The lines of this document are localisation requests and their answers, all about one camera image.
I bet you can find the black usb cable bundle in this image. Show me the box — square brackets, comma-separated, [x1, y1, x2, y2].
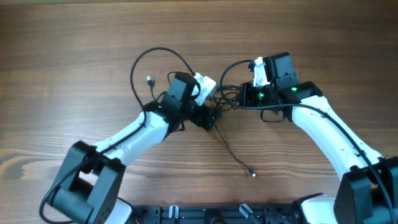
[146, 75, 257, 178]

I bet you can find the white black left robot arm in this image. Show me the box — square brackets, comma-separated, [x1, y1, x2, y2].
[43, 72, 218, 223]

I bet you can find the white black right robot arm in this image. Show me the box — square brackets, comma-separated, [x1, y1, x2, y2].
[239, 52, 397, 223]

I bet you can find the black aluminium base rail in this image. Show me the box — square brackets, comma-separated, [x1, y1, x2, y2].
[128, 203, 303, 224]

